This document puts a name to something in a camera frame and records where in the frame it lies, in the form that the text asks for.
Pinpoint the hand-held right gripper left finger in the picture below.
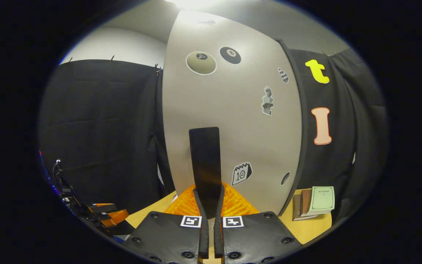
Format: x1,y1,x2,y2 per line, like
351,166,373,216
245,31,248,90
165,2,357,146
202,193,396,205
123,183,210,264

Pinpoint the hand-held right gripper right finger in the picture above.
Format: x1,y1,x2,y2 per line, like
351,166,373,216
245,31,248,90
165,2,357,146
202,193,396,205
214,183,303,264

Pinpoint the black cabinet door handle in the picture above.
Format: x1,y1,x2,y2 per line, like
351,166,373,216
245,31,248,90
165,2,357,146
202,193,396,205
189,127,222,219

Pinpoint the grey cabinet door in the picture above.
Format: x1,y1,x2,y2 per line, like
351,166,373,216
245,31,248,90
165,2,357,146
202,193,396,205
162,10,303,217

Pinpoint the dark grey cabinet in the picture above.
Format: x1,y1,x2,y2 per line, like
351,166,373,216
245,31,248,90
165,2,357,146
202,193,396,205
275,38,309,217

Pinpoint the black backdrop cloth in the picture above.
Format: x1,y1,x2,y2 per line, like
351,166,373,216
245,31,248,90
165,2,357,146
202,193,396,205
38,48,389,224

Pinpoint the large ceiling light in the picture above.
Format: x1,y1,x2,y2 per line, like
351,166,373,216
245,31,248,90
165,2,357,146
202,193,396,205
165,0,226,11

